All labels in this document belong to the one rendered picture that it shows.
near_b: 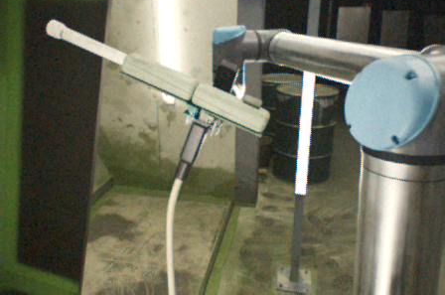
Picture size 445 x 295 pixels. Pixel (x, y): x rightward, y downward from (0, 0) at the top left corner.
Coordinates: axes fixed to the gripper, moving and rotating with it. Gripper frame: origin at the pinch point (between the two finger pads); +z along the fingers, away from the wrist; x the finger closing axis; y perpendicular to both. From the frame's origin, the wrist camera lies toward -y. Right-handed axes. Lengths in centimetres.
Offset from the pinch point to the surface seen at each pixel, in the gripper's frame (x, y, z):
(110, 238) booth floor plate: 45, 160, -127
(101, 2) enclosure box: 47, -5, -38
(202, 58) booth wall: 43, 31, -197
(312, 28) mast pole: -18, -21, -115
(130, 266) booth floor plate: 20, 150, -104
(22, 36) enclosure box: 70, 15, -37
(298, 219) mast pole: -57, 76, -115
